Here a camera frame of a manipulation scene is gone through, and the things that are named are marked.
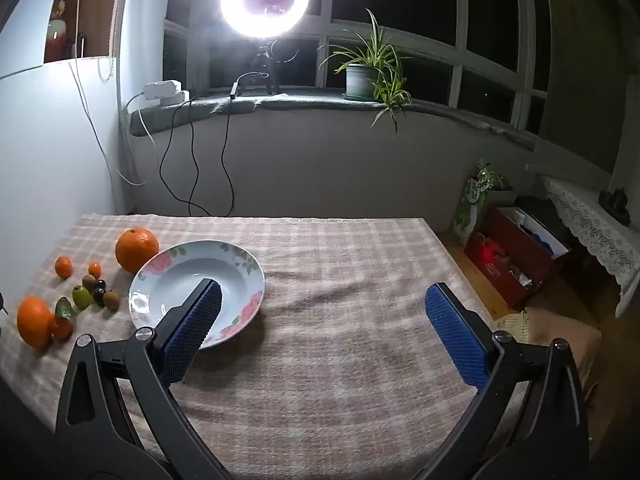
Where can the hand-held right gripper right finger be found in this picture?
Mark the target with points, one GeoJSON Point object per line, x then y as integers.
{"type": "Point", "coordinates": [457, 330]}

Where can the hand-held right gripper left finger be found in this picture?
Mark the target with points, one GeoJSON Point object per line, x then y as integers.
{"type": "Point", "coordinates": [192, 330]}

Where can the white floral bowl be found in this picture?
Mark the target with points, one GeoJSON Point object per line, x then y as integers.
{"type": "Point", "coordinates": [185, 270]}

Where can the large orange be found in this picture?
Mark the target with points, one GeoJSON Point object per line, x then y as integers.
{"type": "Point", "coordinates": [137, 249]}

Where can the dark round fruit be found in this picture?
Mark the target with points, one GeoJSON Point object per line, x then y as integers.
{"type": "Point", "coordinates": [98, 296]}
{"type": "Point", "coordinates": [101, 284]}

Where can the green round fruit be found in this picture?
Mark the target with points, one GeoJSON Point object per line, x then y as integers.
{"type": "Point", "coordinates": [81, 296]}

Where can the medium orange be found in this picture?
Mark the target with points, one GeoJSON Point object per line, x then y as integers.
{"type": "Point", "coordinates": [34, 322]}

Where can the brown scaly fruit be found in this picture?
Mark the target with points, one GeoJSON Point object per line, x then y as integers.
{"type": "Point", "coordinates": [111, 300]}

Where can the brown cardboard box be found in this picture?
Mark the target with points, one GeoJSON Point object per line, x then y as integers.
{"type": "Point", "coordinates": [550, 335]}

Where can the red storage box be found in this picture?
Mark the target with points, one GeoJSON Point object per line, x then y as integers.
{"type": "Point", "coordinates": [515, 255]}

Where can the brown round fruit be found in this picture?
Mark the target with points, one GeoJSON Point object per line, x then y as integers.
{"type": "Point", "coordinates": [88, 282]}

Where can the tiny orange kumquat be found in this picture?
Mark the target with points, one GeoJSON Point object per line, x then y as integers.
{"type": "Point", "coordinates": [94, 269]}

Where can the green leaf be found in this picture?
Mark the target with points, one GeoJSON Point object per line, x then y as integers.
{"type": "Point", "coordinates": [65, 306]}

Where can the small red fruit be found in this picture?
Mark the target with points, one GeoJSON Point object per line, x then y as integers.
{"type": "Point", "coordinates": [61, 329]}

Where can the green printed bag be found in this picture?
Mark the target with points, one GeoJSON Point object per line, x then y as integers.
{"type": "Point", "coordinates": [475, 195]}

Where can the checked beige blanket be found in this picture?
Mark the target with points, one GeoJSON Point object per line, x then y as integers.
{"type": "Point", "coordinates": [325, 285]}

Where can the small tangerine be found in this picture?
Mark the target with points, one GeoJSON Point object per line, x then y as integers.
{"type": "Point", "coordinates": [63, 267]}

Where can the white lace cloth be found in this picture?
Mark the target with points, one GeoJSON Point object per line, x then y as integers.
{"type": "Point", "coordinates": [590, 220]}

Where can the dark small object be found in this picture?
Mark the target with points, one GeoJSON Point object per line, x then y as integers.
{"type": "Point", "coordinates": [615, 202]}

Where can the white power strip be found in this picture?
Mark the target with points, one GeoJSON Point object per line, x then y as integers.
{"type": "Point", "coordinates": [160, 87]}

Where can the potted spider plant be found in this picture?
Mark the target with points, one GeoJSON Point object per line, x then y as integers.
{"type": "Point", "coordinates": [360, 77]}

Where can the black tripod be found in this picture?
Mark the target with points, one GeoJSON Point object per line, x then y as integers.
{"type": "Point", "coordinates": [265, 67]}

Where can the white window frame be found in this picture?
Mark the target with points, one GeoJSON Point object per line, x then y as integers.
{"type": "Point", "coordinates": [330, 27]}

